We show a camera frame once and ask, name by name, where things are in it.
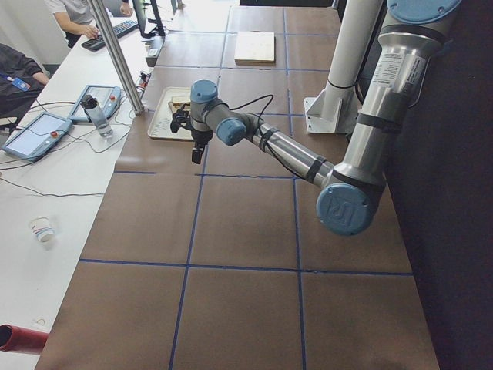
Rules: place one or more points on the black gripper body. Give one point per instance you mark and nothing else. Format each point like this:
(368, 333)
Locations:
(200, 136)

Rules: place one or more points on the plain bread slice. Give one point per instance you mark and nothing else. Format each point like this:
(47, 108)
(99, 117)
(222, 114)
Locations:
(177, 103)

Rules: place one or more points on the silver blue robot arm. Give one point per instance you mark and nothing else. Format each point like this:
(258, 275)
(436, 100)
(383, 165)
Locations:
(380, 59)

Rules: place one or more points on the cream plastic tray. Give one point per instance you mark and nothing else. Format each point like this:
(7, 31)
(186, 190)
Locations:
(159, 128)

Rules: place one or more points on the far teach pendant tablet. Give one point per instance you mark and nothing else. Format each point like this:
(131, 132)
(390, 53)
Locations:
(108, 98)

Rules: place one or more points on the teach pendant tablet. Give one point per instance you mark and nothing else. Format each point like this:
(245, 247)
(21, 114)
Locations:
(38, 137)
(108, 98)

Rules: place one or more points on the wooden cutting board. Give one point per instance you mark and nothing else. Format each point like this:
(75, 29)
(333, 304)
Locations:
(255, 46)

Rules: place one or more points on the clear water bottle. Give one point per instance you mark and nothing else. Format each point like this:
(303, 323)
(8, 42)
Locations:
(95, 115)

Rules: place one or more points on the black computer monitor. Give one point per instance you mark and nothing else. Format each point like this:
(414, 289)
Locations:
(148, 18)

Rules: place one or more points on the white pillar with base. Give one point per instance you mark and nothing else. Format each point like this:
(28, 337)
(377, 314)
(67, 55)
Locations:
(334, 110)

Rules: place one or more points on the near teach pendant tablet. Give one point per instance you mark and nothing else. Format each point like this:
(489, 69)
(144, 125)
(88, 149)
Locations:
(38, 137)

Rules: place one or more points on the person in white shirt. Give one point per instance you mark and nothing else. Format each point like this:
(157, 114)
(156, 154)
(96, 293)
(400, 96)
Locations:
(73, 18)

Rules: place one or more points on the white paper cup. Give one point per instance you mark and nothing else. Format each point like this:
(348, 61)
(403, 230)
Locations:
(42, 229)

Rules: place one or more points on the person in black jacket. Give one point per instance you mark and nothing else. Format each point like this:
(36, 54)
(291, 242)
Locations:
(22, 80)

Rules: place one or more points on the red cylinder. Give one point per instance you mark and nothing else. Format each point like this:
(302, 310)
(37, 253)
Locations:
(22, 340)

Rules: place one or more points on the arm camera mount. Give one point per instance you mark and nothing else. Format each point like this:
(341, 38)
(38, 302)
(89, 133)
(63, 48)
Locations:
(181, 120)

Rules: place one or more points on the aluminium frame post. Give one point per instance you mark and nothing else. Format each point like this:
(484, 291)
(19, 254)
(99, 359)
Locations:
(118, 60)

